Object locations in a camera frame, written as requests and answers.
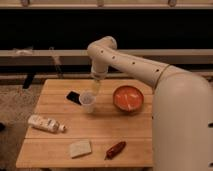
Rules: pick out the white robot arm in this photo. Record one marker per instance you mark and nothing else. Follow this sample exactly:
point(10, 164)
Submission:
point(182, 112)

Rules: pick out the black rectangular block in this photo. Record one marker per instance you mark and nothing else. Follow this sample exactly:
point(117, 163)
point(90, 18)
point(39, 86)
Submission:
point(74, 97)

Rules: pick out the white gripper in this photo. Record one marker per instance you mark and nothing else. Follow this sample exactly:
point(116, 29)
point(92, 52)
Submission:
point(97, 80)

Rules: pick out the beige sponge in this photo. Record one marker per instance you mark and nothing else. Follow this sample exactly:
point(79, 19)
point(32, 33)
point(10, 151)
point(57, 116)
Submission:
point(80, 148)

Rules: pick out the white tube bottle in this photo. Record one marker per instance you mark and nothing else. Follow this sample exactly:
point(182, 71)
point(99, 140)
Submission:
point(45, 124)

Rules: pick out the red chili pepper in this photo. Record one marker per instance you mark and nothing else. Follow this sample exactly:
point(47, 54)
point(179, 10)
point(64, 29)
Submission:
point(115, 149)

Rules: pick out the clear plastic cup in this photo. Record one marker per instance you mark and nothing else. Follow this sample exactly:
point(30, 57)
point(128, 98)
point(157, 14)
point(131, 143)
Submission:
point(87, 100)

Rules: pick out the wooden rail bench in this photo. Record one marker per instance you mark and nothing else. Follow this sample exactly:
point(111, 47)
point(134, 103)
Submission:
point(80, 57)

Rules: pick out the orange ceramic bowl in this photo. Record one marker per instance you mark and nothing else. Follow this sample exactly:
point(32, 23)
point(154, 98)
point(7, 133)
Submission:
point(128, 98)

